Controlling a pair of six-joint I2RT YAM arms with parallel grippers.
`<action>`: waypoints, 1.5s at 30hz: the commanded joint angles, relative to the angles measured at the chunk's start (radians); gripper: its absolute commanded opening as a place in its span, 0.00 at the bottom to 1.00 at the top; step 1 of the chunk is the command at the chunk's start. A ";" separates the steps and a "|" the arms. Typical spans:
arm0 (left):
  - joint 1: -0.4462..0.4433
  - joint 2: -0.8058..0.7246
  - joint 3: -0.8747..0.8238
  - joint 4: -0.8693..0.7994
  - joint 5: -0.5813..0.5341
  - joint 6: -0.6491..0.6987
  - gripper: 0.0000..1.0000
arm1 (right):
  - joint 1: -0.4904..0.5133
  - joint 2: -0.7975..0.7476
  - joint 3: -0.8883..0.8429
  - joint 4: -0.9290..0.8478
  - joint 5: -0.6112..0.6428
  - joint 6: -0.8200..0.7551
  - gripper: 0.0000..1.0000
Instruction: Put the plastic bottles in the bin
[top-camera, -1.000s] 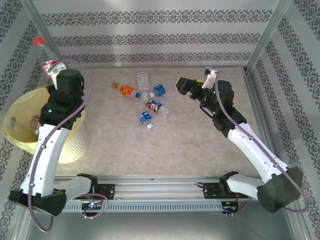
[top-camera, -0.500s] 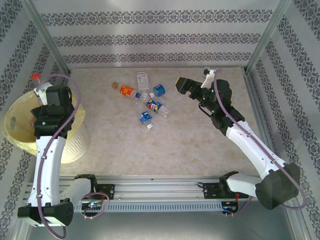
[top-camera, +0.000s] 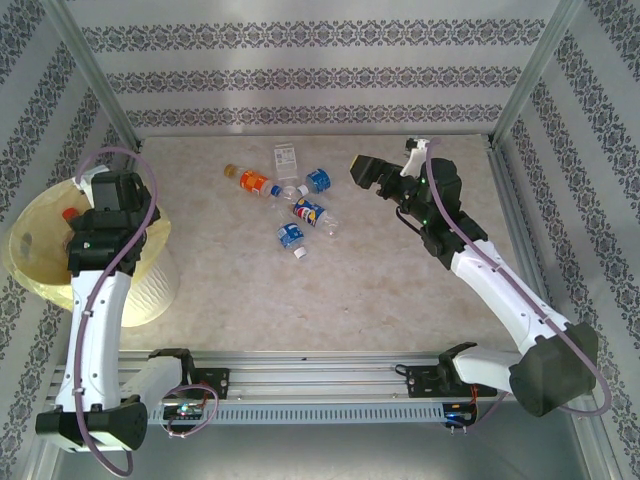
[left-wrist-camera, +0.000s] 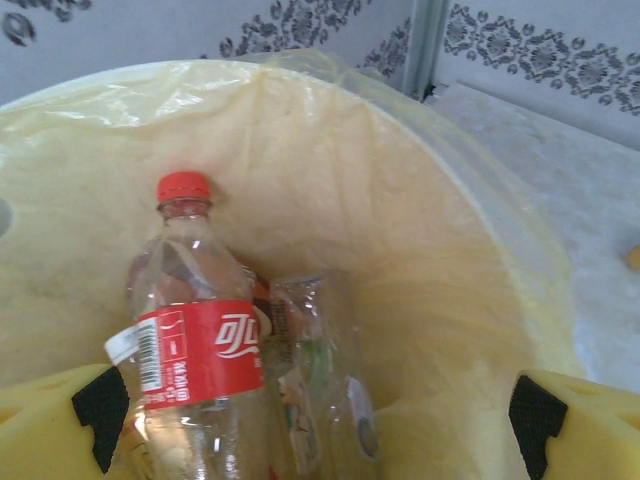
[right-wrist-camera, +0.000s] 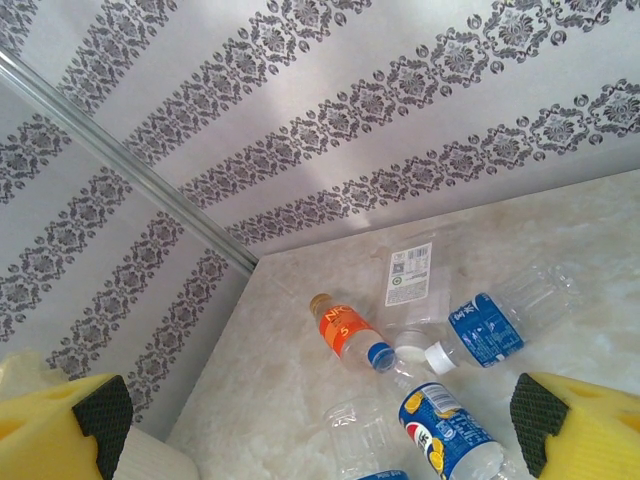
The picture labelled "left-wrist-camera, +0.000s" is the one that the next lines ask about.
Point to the white bin with yellow bag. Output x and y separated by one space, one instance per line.
350 200

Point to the aluminium frame post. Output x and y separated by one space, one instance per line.
425 50

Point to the brown red label bottle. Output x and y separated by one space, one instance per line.
261 300

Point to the flower butterfly label tea bottle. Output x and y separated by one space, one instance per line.
362 415

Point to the red label cola bottle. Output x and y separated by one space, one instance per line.
200 350

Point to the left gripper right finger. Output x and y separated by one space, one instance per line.
600 435

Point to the crane label tea bottle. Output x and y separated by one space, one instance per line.
300 350

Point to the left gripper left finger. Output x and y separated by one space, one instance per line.
40 435

